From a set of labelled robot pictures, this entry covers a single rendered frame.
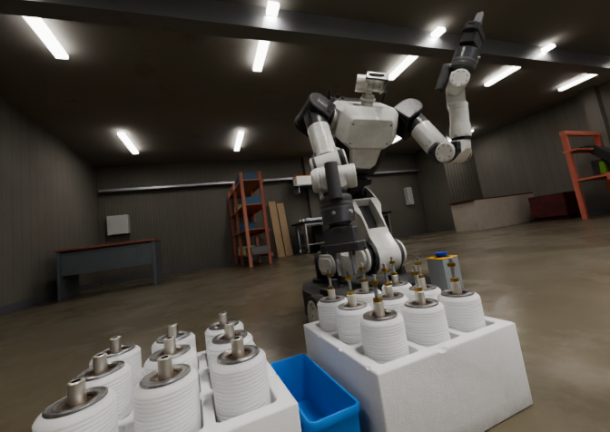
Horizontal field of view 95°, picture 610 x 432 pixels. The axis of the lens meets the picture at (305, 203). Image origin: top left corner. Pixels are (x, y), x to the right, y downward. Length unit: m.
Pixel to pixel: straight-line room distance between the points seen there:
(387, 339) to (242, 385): 0.29
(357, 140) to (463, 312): 0.72
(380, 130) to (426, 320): 0.76
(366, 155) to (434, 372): 0.83
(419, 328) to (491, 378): 0.18
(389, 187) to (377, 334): 10.23
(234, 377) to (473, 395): 0.49
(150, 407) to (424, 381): 0.48
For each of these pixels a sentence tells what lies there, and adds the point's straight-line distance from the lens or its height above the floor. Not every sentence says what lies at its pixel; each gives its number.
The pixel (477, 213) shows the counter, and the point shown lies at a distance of 8.68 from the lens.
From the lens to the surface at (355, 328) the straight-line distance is 0.75.
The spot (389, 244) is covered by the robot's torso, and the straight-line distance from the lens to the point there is 1.19.
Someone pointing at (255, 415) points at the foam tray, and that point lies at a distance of 0.56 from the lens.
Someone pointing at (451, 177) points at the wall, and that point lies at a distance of 10.90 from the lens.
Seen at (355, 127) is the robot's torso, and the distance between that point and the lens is 1.16.
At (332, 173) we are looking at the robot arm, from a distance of 0.71.
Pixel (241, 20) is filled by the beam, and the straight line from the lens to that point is 3.74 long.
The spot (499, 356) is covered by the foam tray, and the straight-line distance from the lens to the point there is 0.83.
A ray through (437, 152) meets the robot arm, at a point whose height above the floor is 0.69.
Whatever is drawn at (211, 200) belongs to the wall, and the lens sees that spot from 8.70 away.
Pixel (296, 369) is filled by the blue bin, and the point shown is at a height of 0.09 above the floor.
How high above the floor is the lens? 0.44
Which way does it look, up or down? 7 degrees up
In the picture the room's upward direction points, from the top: 8 degrees counter-clockwise
